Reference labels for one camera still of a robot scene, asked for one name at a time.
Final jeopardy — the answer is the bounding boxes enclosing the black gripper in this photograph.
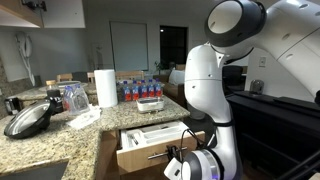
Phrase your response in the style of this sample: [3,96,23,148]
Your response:
[166,145,182,162]

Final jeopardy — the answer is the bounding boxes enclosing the wooden drawer with steel handle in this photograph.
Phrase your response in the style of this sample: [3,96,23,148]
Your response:
[117,129,197,175]

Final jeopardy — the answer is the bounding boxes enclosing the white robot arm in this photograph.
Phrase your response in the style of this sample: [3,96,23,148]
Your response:
[164,0,320,180]

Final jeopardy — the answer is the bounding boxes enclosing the black knife in tray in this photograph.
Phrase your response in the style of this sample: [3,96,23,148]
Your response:
[128,135,139,145]

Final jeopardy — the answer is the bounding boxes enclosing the white cutlery tray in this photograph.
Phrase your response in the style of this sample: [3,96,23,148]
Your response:
[121,121,187,150]

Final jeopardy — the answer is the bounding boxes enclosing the white rectangular dish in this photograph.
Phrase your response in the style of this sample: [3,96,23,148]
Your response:
[136,97,164,113]

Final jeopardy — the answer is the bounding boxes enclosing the pack of water bottles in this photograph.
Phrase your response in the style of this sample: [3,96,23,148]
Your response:
[117,79,164,102]

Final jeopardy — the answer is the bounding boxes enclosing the white paper sheet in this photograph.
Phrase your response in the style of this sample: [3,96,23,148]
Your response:
[68,106,101,130]

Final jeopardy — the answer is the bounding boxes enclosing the white paper towel roll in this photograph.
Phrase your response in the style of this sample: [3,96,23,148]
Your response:
[94,69,118,108]

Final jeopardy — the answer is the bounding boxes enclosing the black piano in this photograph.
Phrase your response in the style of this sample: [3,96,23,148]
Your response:
[227,91,320,178]

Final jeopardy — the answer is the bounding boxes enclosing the dark jar with lid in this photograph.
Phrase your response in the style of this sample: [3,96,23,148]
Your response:
[46,80,63,113]

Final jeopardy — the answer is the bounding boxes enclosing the black pan with lid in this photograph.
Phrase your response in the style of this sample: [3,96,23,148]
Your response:
[4,100,55,139]

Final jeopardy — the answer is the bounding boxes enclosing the whiteboard on wall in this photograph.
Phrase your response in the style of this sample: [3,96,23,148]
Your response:
[110,22,148,71]

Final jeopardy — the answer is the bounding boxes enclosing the white wall telephone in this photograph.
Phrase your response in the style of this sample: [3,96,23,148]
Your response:
[15,32,35,85]

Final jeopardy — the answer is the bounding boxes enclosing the upper wooden wall cabinets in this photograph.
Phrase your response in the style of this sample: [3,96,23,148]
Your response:
[0,0,86,29]

